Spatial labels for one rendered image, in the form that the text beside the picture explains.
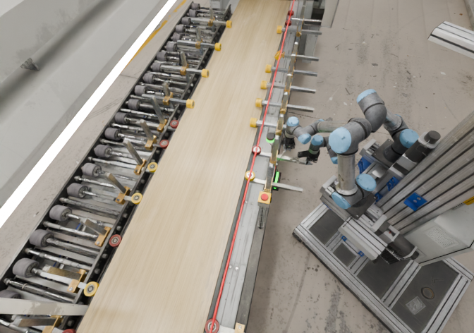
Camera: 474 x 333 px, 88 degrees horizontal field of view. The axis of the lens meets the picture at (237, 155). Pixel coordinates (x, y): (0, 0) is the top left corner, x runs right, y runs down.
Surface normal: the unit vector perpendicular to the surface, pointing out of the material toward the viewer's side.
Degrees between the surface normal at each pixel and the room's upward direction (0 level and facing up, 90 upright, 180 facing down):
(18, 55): 90
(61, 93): 61
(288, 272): 0
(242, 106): 0
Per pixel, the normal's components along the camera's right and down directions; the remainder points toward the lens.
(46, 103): 0.83, -0.11
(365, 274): -0.04, -0.55
